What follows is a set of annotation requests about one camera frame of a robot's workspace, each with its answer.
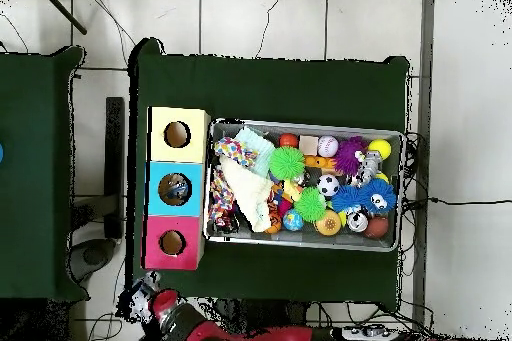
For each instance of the grey round stand base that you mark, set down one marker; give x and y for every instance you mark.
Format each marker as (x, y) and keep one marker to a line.
(96, 254)

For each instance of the dark green side cloth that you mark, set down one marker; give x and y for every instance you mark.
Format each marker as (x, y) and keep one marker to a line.
(40, 117)

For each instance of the flat wooden block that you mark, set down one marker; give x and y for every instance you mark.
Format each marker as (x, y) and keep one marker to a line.
(309, 145)

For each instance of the silver toy robot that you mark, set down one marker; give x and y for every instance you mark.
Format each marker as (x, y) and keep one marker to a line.
(368, 166)

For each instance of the white baseball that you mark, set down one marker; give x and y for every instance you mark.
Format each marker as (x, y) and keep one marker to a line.
(328, 146)

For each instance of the blue round disc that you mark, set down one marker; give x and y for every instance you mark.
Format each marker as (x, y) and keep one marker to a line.
(1, 153)

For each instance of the small blue globe ball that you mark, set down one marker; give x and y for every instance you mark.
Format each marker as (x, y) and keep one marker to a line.
(293, 220)

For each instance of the wooden box with three holes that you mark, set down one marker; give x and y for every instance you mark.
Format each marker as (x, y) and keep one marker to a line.
(176, 173)

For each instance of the mint knitted cloth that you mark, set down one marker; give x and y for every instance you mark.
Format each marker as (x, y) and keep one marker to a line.
(258, 145)

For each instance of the black rod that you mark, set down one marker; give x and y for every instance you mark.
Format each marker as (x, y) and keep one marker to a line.
(64, 11)

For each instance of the black white soccer ball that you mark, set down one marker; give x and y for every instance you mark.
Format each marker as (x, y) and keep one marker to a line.
(328, 186)

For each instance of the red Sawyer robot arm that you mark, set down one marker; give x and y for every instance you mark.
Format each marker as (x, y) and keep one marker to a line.
(264, 334)

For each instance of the clear shallow mesh bin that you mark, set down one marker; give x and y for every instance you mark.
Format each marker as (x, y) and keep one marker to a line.
(384, 243)

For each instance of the blue spiky ball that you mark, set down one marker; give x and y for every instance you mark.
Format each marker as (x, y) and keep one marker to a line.
(381, 195)
(348, 197)

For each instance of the red maraca rattle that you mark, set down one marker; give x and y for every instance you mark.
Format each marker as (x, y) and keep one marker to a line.
(288, 140)

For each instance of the multicoloured patterned cloth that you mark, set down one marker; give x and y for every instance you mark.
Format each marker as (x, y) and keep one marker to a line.
(234, 150)

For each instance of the dark green tablecloth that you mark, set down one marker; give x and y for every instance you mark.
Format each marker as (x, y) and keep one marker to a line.
(280, 93)

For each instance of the brown toy football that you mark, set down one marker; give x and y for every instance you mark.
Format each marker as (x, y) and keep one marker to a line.
(377, 227)

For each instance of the yellow ball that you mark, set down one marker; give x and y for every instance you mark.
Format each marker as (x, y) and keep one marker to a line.
(379, 149)

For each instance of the orange toy ball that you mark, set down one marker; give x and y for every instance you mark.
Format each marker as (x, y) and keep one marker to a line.
(328, 223)

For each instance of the black panel stand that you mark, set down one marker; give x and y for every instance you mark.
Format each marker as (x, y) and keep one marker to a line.
(115, 157)

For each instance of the cream knitted cloth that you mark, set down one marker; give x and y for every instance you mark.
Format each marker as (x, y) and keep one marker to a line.
(250, 193)

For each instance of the purple monster toy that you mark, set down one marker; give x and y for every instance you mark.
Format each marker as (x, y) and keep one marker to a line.
(349, 155)

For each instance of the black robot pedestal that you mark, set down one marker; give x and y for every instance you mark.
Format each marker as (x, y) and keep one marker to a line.
(256, 313)

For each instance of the green spiky ball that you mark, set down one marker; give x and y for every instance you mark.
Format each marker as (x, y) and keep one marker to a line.
(286, 162)
(310, 204)

